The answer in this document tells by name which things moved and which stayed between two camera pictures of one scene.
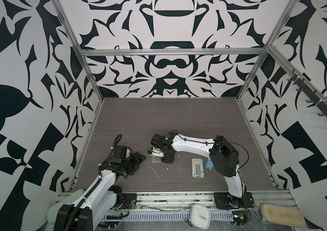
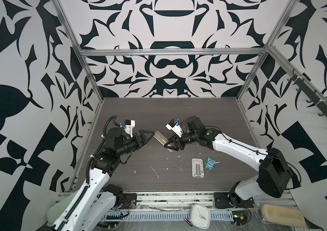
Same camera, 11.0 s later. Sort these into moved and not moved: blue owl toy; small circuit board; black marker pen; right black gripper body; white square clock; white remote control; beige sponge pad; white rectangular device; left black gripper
Moved: white remote control; left black gripper; right black gripper body
Not moved: blue owl toy; white rectangular device; beige sponge pad; small circuit board; white square clock; black marker pen
